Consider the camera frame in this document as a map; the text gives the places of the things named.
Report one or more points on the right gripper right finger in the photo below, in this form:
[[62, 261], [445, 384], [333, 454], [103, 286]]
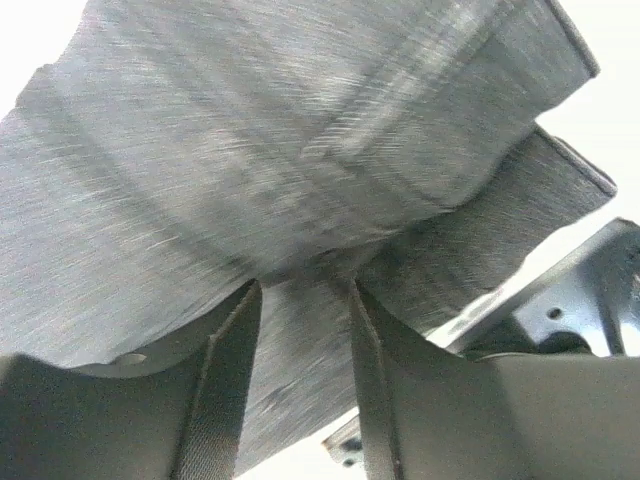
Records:
[[425, 413]]

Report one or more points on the black trousers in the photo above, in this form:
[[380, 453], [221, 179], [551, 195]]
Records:
[[176, 149]]

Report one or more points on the aluminium frame rail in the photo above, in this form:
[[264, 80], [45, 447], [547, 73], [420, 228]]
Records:
[[587, 302]]

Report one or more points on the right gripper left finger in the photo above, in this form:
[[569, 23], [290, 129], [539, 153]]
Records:
[[172, 409]]

